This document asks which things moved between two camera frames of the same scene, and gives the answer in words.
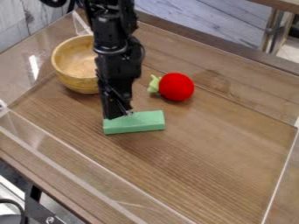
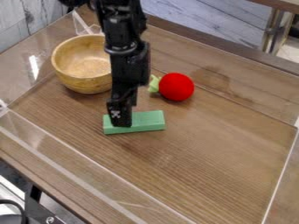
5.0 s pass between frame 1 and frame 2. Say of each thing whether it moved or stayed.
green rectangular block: stayed
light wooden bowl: stayed
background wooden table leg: stayed
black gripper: moved
